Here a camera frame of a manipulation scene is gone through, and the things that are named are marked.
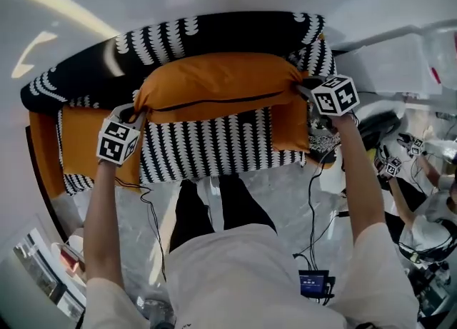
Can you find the person's white shirt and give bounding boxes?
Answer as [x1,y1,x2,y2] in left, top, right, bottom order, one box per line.
[81,222,419,329]

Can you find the white cardboard box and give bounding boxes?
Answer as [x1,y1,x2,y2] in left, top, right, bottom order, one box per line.
[330,22,443,95]

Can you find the black recorder with screen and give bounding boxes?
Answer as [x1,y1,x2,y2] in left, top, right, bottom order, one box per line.
[298,268,337,300]

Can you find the grey patterned knit blanket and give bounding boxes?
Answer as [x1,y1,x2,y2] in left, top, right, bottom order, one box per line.
[307,115,342,156]

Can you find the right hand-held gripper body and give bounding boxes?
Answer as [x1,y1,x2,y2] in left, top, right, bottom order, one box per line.
[309,74,360,132]

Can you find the person's left forearm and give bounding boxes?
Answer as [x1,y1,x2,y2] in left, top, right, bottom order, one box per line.
[82,158,126,291]

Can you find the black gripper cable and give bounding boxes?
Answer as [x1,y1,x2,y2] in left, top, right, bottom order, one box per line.
[114,176,169,283]
[292,133,346,271]

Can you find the window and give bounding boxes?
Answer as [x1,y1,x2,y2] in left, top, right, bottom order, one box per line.
[13,227,86,323]

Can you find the small orange cushion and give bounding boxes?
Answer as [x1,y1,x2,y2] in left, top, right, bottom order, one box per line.
[270,96,311,153]

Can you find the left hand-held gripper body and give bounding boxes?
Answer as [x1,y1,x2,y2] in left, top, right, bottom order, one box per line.
[96,109,141,167]

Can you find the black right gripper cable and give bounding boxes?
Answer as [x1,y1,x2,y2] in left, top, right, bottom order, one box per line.
[292,133,346,271]

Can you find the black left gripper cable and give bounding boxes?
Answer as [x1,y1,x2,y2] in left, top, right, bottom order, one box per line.
[114,176,169,283]

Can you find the person's black trousers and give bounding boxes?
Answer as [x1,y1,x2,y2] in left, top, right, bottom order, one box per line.
[168,173,278,253]

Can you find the person's right forearm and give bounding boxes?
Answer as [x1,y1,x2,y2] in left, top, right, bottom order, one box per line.
[330,113,388,250]

